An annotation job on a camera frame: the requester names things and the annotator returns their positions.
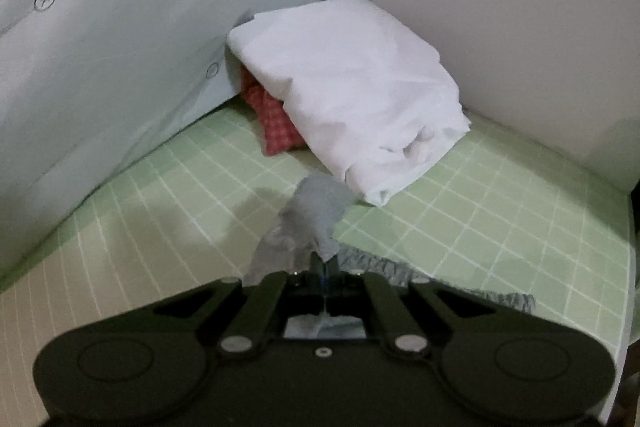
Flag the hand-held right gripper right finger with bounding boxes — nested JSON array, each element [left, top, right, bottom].
[[325, 257, 506, 357]]

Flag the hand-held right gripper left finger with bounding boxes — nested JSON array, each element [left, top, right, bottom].
[[150, 253, 326, 357]]

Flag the grey cloth garment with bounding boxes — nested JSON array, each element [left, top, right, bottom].
[[242, 174, 537, 341]]

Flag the green grid bed sheet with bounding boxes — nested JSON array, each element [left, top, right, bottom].
[[0, 102, 632, 423]]

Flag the red checked cloth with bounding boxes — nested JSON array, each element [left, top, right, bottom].
[[238, 66, 307, 157]]

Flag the white folded cloth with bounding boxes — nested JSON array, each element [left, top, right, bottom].
[[226, 0, 473, 208]]

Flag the pale blue printed quilt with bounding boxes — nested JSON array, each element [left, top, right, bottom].
[[0, 0, 377, 292]]

